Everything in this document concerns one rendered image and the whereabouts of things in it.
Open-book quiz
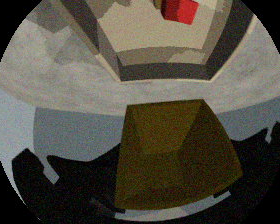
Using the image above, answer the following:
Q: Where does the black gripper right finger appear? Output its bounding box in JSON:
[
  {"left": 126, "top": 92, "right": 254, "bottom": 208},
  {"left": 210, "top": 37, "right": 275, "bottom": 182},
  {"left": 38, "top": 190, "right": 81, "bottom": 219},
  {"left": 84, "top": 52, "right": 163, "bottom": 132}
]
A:
[{"left": 213, "top": 127, "right": 268, "bottom": 198}]

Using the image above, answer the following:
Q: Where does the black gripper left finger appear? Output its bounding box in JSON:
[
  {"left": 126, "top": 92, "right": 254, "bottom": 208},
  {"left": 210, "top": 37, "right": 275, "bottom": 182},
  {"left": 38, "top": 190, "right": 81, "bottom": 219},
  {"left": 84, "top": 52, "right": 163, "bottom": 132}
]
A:
[{"left": 47, "top": 143, "right": 127, "bottom": 214}]

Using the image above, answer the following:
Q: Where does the tan shallow tray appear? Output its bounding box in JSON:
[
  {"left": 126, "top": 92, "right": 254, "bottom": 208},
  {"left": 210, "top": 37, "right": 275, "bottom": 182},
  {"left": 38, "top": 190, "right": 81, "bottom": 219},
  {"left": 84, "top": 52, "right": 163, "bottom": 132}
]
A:
[{"left": 48, "top": 0, "right": 258, "bottom": 84}]

